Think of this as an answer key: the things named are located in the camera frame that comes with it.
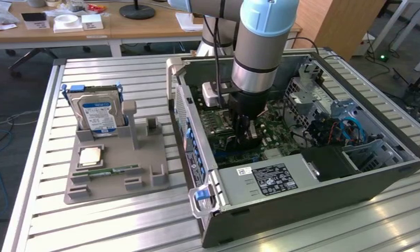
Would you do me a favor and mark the silver chipset heatsink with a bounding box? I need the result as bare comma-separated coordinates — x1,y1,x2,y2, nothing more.
262,149,285,160

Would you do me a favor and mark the tall metal disk bay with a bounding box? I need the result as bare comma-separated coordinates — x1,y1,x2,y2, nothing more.
283,62,338,124

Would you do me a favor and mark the white tape roll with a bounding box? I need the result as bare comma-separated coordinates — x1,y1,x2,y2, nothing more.
55,14,78,26

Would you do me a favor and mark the open dark grey PC case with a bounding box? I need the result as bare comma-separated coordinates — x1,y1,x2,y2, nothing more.
166,51,420,249

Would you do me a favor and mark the hard disk in blue caddy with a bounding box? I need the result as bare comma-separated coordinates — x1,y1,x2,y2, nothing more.
62,83,125,139

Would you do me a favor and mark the CPU socket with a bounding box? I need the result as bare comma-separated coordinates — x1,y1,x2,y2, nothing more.
219,108,234,129

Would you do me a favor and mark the white metal table frame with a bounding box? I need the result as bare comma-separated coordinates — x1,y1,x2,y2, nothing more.
367,0,420,71

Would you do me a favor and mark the long wooden desk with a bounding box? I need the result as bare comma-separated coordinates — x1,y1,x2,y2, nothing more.
0,0,305,50

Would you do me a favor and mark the black chair base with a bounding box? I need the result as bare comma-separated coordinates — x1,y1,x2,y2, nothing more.
7,47,93,78

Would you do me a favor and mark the black plastic cover box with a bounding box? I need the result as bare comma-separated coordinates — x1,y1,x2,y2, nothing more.
299,145,362,183

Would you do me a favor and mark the grey plastic parts rack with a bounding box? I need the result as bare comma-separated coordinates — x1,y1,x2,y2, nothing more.
63,100,173,205

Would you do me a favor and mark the green RAM stick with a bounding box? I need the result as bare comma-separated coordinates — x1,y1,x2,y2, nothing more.
72,164,141,176

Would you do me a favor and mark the white box with black top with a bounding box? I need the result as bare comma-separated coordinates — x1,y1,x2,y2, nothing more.
22,12,52,30

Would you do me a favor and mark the black low-profile graphics card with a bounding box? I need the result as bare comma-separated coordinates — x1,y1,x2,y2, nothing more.
215,132,266,153

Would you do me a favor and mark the plain white box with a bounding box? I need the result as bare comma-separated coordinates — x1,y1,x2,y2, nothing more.
80,14,105,31

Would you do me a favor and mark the black cable behind case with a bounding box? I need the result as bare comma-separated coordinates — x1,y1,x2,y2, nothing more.
286,37,341,58

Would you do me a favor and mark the clear plastic bag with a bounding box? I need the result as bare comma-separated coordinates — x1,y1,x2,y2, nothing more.
0,1,20,24

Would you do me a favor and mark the silver CPU chip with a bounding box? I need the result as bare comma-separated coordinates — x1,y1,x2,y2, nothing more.
79,148,105,166

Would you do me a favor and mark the low metal disk bay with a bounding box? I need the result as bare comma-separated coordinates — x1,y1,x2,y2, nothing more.
342,139,406,173

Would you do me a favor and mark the flat white base box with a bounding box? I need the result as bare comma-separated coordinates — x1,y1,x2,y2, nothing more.
52,20,86,34

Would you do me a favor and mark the black round lamp base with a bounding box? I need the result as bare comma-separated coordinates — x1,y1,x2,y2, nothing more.
119,0,158,20

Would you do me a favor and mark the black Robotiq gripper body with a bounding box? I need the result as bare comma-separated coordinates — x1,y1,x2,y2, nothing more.
230,90,270,121

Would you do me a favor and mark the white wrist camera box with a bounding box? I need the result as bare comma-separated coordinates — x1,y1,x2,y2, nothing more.
202,82,231,108

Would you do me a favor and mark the stack of white papers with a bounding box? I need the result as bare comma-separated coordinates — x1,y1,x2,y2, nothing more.
177,12,205,33

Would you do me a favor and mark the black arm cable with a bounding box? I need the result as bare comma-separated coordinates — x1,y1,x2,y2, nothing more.
202,14,229,108

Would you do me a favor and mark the wooden cabinet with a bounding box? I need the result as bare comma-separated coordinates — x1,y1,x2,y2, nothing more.
294,0,389,61

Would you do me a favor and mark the green Dell motherboard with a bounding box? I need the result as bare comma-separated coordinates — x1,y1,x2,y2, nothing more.
191,88,305,169

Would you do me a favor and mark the blue data wire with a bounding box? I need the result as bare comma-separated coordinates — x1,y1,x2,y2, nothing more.
338,118,369,146

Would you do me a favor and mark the silver power supply unit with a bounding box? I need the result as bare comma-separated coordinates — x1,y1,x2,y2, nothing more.
215,153,323,207

